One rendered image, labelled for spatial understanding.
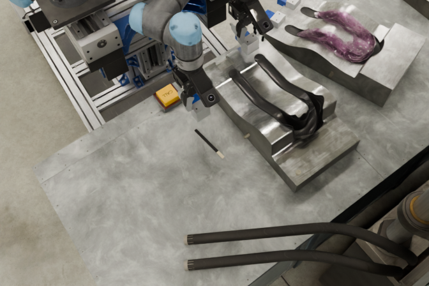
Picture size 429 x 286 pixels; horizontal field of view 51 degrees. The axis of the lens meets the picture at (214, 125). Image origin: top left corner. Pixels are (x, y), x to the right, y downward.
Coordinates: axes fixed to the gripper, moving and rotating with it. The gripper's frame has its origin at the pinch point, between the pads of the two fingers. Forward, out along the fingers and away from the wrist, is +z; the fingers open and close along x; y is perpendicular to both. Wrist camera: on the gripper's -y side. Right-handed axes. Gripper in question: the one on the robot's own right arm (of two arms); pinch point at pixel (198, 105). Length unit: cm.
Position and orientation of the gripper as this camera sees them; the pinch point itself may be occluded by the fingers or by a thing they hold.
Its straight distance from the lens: 136.5
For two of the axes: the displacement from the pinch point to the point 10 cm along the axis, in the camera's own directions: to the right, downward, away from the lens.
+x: -8.1, 5.2, -2.6
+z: 0.3, 4.8, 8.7
